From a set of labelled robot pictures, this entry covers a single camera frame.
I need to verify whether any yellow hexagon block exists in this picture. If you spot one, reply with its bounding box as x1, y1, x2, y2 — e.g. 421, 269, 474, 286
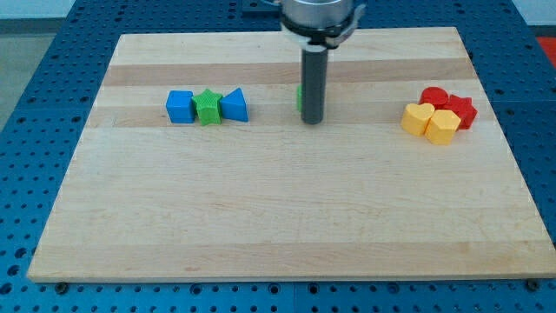
425, 110, 461, 145

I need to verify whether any wooden board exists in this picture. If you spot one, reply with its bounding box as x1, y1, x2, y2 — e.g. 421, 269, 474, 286
28, 27, 555, 283

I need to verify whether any blue cube block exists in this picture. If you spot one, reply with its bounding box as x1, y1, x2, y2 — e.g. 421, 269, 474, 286
165, 90, 195, 123

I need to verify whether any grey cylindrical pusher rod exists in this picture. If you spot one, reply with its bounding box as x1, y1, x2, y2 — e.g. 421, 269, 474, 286
301, 50, 328, 124

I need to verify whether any yellow heart block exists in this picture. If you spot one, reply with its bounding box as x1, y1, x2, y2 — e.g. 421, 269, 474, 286
400, 103, 435, 137

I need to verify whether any blue triangle block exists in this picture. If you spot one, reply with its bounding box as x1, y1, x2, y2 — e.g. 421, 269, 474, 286
220, 88, 248, 122

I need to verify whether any red circle block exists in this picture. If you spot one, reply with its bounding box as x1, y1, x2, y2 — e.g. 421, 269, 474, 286
419, 86, 449, 110

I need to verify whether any green star block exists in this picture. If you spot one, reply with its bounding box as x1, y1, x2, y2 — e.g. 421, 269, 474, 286
192, 89, 222, 126

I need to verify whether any green circle block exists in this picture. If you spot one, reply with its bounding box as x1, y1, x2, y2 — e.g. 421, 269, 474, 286
295, 84, 302, 113

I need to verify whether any red star block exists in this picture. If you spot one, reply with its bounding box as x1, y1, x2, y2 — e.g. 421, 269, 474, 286
444, 95, 478, 130

